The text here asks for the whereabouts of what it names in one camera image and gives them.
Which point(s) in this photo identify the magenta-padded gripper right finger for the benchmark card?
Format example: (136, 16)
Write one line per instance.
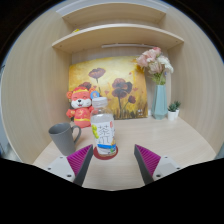
(150, 160)

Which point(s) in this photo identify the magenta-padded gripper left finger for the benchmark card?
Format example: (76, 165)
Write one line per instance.
(78, 161)

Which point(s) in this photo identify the clear plastic drink bottle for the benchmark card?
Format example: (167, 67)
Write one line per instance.
(104, 133)

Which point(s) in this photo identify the grey ceramic mug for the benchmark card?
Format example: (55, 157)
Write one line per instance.
(62, 138)

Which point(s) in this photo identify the red and white plush toy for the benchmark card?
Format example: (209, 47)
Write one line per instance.
(81, 110)

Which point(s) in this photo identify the small potted green plant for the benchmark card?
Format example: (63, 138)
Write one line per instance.
(172, 111)

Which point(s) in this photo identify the light teal faceted vase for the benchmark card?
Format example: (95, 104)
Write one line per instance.
(159, 101)

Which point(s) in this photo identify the yellow poppy flower painting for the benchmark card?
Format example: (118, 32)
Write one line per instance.
(113, 73)

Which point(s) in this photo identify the pink and white flower bouquet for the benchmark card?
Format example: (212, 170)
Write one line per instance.
(155, 65)

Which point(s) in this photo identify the white light bar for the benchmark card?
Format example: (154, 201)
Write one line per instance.
(126, 46)

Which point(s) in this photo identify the light wooden shelf unit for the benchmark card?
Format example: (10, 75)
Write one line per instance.
(116, 33)

